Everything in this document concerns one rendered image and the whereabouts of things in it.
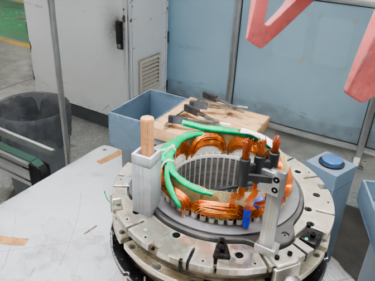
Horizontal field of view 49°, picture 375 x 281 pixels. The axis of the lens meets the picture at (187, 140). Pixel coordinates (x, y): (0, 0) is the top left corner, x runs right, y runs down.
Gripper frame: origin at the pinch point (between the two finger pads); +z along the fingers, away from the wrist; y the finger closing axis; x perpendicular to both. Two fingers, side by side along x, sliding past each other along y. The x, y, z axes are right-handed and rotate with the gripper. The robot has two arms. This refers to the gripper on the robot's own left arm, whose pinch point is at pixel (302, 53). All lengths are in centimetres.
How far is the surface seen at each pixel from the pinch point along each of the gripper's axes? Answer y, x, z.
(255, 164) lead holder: -12.5, 13.6, 10.8
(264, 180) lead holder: -11.4, 14.7, 11.8
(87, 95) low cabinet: -276, 81, 87
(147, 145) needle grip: -23.1, 6.9, 16.9
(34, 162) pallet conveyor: -98, 17, 62
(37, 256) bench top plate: -54, 14, 61
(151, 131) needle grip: -23.1, 6.4, 15.0
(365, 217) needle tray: -18, 46, 14
